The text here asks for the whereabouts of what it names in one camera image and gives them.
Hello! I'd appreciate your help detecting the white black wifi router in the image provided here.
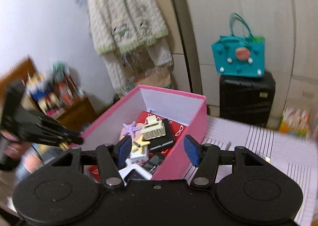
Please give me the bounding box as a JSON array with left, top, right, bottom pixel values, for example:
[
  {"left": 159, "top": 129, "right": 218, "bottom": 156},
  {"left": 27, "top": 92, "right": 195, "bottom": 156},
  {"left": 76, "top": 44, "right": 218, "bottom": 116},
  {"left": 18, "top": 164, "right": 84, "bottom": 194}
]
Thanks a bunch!
[{"left": 119, "top": 159, "right": 152, "bottom": 186}]

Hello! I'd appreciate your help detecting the yellow starfish hair clip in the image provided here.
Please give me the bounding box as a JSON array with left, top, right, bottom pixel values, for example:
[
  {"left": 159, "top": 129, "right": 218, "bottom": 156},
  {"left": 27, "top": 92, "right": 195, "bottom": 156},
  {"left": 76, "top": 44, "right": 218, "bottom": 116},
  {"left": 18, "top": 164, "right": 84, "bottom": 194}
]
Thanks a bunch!
[{"left": 131, "top": 135, "right": 150, "bottom": 154}]

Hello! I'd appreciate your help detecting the purple starfish hair clip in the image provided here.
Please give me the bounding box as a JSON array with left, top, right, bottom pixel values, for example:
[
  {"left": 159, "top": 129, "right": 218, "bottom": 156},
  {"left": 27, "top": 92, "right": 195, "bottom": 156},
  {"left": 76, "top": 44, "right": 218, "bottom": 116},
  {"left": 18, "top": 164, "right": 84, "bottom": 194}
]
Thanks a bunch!
[{"left": 123, "top": 121, "right": 142, "bottom": 137}]

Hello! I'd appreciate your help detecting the black phone battery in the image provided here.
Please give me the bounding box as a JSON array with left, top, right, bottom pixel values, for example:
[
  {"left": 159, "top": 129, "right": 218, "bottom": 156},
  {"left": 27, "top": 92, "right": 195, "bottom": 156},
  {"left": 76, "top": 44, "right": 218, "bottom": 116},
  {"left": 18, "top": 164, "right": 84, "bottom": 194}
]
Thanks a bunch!
[{"left": 142, "top": 153, "right": 165, "bottom": 174}]

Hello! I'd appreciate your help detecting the black rectangular power bank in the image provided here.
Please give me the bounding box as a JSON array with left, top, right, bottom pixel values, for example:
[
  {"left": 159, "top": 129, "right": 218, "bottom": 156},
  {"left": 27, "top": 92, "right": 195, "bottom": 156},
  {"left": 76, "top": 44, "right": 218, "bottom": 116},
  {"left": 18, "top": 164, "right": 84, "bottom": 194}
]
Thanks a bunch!
[{"left": 148, "top": 118, "right": 175, "bottom": 152}]

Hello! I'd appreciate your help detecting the pink cardboard storage box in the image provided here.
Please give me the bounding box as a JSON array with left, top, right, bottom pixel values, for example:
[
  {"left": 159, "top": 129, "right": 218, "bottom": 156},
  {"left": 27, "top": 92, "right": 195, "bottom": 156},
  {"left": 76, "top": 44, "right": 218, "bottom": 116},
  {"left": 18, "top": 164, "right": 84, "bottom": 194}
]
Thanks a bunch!
[{"left": 67, "top": 85, "right": 208, "bottom": 181}]

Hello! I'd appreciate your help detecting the cream yellow hair claw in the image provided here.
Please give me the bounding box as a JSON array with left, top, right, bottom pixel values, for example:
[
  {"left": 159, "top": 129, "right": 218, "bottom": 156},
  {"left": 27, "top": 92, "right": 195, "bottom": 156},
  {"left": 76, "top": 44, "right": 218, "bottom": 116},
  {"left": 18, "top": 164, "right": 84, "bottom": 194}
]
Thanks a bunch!
[{"left": 141, "top": 115, "right": 166, "bottom": 140}]

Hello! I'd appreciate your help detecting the white usb wall charger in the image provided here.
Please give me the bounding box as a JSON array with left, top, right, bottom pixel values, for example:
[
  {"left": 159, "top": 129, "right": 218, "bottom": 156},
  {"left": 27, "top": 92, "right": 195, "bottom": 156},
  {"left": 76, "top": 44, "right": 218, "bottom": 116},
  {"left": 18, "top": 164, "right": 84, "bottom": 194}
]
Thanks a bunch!
[{"left": 129, "top": 146, "right": 149, "bottom": 164}]

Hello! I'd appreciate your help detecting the pink round tape measure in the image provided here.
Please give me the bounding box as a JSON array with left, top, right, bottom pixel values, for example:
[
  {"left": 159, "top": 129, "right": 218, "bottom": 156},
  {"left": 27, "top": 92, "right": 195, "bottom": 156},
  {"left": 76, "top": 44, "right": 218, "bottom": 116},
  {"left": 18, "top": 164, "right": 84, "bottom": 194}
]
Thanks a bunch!
[{"left": 119, "top": 123, "right": 144, "bottom": 140}]

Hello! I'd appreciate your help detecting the black hard suitcase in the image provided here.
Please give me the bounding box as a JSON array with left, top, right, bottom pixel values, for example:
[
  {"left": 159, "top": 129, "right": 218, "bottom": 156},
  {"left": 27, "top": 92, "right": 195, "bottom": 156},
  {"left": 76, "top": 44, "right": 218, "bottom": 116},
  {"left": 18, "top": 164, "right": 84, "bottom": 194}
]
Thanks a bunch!
[{"left": 219, "top": 71, "right": 275, "bottom": 127}]

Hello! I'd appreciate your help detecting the striped white tablecloth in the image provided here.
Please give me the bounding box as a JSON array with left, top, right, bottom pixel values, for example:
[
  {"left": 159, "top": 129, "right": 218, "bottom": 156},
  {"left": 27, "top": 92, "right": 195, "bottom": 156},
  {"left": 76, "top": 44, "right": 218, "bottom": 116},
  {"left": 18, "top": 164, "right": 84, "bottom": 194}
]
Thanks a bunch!
[{"left": 183, "top": 115, "right": 315, "bottom": 226}]

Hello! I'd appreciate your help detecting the brown paper bag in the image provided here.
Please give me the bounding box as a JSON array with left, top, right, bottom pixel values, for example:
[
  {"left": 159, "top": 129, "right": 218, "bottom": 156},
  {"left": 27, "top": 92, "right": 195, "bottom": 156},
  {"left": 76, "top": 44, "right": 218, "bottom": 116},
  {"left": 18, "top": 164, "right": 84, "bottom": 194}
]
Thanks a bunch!
[{"left": 134, "top": 66, "right": 173, "bottom": 89}]

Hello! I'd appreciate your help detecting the orange white plastic bag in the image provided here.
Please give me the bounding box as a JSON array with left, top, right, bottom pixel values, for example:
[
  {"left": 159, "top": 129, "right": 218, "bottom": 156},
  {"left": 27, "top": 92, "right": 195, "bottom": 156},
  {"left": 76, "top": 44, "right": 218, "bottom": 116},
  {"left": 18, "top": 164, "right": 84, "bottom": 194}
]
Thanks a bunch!
[{"left": 278, "top": 108, "right": 310, "bottom": 138}]

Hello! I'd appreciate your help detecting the teal felt handbag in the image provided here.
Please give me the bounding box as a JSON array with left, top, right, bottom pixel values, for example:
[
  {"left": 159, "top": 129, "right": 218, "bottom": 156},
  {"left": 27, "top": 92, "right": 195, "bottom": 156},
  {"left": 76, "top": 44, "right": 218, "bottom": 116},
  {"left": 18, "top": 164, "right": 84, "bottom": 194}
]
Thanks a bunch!
[{"left": 211, "top": 13, "right": 265, "bottom": 78}]

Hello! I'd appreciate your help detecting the cream knitted cardigan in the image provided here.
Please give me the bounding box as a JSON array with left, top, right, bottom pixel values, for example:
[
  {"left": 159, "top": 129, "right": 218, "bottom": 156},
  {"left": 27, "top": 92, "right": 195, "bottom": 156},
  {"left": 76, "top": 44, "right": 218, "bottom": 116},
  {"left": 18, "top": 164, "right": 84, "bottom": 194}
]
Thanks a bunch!
[{"left": 87, "top": 0, "right": 173, "bottom": 95}]

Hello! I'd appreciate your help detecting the beige wooden wardrobe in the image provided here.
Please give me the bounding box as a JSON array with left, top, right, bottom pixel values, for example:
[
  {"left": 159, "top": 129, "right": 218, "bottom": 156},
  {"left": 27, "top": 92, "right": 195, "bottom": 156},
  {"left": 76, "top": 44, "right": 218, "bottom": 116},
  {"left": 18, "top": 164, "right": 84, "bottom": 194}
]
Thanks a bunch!
[{"left": 168, "top": 0, "right": 317, "bottom": 129}]

